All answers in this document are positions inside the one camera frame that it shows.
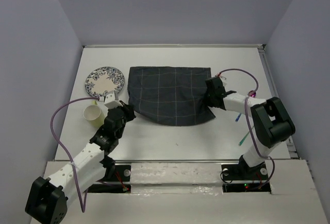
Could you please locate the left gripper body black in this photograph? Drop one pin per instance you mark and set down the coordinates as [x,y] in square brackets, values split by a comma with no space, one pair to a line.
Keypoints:
[118,135]

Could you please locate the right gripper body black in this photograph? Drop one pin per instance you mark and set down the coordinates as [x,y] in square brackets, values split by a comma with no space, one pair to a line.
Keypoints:
[210,96]

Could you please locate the dark grey checked cloth placemat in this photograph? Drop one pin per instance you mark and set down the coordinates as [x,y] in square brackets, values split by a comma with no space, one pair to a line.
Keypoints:
[171,96]

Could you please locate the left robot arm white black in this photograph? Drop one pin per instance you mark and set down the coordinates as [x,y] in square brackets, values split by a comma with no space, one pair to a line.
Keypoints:
[49,198]

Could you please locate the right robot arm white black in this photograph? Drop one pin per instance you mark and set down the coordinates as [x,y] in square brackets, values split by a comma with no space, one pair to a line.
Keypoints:
[268,122]

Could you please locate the pale yellow mug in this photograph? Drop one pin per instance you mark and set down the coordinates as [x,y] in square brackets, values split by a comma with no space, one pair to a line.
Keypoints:
[94,115]

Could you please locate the blue floral ceramic plate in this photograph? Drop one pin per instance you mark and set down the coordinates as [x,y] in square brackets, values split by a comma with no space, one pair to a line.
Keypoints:
[104,80]

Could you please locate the iridescent fork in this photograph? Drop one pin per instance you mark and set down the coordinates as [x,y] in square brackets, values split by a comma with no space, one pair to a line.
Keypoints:
[244,138]

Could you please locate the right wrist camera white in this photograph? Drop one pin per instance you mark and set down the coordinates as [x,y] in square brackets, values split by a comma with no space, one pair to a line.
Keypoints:
[223,79]

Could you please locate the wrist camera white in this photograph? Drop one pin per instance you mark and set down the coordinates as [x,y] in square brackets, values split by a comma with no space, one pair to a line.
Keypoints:
[223,79]
[111,100]

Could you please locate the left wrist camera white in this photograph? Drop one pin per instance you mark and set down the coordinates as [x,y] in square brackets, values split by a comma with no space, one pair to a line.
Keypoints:
[111,100]

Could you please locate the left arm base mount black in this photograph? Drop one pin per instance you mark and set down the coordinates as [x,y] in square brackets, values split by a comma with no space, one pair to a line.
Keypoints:
[115,181]

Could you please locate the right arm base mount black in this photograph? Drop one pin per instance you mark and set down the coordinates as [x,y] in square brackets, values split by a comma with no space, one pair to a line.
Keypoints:
[237,181]

